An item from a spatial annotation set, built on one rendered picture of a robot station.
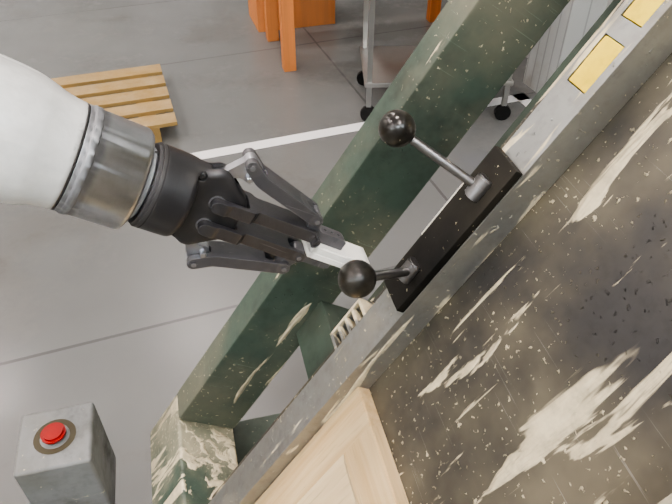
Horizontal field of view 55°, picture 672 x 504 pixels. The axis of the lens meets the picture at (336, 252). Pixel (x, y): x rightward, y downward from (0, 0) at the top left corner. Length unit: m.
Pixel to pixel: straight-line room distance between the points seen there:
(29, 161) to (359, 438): 0.47
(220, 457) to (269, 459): 0.29
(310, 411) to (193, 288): 1.95
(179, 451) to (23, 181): 0.73
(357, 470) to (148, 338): 1.89
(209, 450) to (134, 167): 0.74
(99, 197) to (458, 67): 0.50
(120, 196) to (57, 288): 2.41
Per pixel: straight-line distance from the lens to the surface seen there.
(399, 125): 0.64
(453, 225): 0.68
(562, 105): 0.66
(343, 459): 0.80
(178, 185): 0.53
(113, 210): 0.53
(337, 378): 0.79
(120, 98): 4.02
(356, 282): 0.60
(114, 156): 0.52
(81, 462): 1.16
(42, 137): 0.50
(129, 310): 2.72
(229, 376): 1.11
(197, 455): 1.16
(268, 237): 0.60
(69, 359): 2.61
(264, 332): 1.04
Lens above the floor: 1.86
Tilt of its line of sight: 41 degrees down
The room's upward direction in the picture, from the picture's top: straight up
